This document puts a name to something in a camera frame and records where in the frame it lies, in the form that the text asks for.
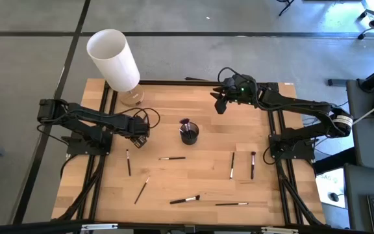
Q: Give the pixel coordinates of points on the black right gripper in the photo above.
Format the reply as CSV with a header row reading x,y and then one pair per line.
x,y
239,89

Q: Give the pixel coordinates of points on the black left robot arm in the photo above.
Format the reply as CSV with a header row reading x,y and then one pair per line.
x,y
86,115

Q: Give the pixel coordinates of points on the black front rig beam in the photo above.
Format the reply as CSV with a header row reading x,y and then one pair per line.
x,y
174,228

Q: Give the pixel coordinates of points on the white shade wooden base lamp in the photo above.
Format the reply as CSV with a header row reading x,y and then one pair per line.
x,y
115,61

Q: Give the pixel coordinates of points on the black flat strip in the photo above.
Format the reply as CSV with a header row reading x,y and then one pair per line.
x,y
193,78

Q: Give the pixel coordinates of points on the black chair leg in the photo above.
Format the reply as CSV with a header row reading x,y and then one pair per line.
x,y
286,7

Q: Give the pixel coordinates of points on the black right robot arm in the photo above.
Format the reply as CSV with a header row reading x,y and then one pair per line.
x,y
297,104

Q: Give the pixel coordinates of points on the black desk leg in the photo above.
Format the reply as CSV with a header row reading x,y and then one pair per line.
x,y
333,164

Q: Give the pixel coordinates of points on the black mesh cup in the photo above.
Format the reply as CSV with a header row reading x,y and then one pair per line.
x,y
191,139

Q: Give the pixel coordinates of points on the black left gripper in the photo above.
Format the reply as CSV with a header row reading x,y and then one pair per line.
x,y
140,126

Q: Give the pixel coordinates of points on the silver metal bracket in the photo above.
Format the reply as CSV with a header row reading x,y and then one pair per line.
x,y
99,226
279,230

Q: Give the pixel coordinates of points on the dark red head makeup brush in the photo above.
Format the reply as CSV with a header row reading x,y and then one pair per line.
x,y
253,165

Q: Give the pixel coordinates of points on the grey desk foot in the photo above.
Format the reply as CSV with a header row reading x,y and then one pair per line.
x,y
336,82

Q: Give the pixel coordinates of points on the black aluminium table frame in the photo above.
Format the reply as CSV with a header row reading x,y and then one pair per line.
x,y
174,82

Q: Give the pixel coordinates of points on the black wide head makeup brush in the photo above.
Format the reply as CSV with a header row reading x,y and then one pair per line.
x,y
184,200

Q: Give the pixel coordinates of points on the black computer mouse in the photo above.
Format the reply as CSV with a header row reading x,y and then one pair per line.
x,y
334,197

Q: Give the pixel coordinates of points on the thin brown makeup brush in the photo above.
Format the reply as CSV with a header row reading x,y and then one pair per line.
x,y
142,190

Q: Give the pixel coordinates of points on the black makeup brush silver ferrule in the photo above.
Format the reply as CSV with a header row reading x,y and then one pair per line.
x,y
231,165

